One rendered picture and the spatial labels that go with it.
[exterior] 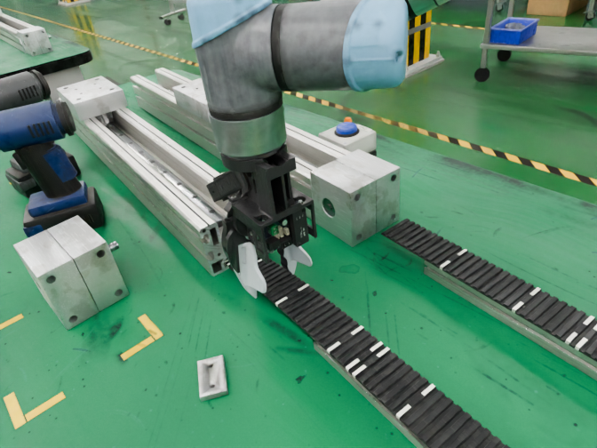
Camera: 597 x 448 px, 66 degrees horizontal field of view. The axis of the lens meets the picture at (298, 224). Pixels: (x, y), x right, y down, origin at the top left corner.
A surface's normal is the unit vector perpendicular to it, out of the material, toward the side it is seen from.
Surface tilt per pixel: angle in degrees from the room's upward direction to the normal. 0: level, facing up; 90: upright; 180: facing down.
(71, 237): 0
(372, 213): 90
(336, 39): 64
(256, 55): 84
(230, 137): 90
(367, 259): 0
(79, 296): 90
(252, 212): 0
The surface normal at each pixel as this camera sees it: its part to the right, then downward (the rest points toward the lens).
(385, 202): 0.60, 0.41
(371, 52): -0.20, 0.50
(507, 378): -0.11, -0.81
